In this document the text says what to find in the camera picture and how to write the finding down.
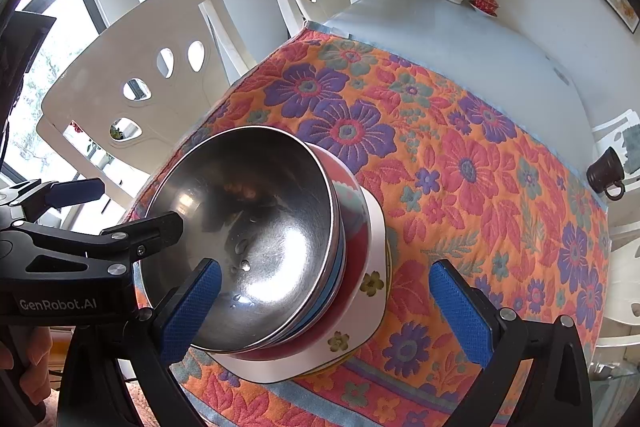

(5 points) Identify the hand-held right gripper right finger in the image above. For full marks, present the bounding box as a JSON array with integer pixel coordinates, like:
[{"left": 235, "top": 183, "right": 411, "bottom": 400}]
[{"left": 428, "top": 258, "right": 594, "bottom": 427}]

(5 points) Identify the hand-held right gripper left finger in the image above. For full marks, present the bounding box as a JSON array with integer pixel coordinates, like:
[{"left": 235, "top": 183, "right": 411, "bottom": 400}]
[{"left": 57, "top": 258, "right": 224, "bottom": 427}]

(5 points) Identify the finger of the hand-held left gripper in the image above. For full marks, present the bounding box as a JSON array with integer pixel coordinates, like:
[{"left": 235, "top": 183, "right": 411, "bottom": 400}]
[
  {"left": 20, "top": 211, "right": 185, "bottom": 281},
  {"left": 0, "top": 177, "right": 106, "bottom": 224}
]

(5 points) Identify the blue steel bowl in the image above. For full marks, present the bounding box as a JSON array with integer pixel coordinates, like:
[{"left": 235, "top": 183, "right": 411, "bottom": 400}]
[{"left": 139, "top": 126, "right": 348, "bottom": 354}]

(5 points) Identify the pink steel bowl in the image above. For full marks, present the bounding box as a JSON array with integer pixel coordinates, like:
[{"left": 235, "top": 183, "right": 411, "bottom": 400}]
[{"left": 232, "top": 142, "right": 373, "bottom": 360}]

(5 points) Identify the person's left hand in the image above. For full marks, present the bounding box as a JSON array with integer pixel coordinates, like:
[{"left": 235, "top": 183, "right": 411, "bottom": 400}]
[{"left": 0, "top": 324, "right": 54, "bottom": 400}]

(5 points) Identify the pink fuzzy blanket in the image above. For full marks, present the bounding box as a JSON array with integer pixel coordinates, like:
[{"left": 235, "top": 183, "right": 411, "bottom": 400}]
[{"left": 117, "top": 379, "right": 201, "bottom": 427}]

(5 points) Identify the orange floral quilted tablecloth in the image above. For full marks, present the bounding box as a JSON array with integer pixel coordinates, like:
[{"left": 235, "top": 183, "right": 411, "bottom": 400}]
[{"left": 127, "top": 21, "right": 613, "bottom": 427}]

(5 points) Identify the dark brown cup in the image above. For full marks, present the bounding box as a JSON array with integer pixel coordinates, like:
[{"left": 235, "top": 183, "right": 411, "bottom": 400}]
[{"left": 586, "top": 146, "right": 626, "bottom": 200}]

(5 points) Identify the red rimmed saucer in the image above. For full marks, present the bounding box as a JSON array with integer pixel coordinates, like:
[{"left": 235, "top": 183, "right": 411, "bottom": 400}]
[{"left": 468, "top": 1, "right": 501, "bottom": 18}]

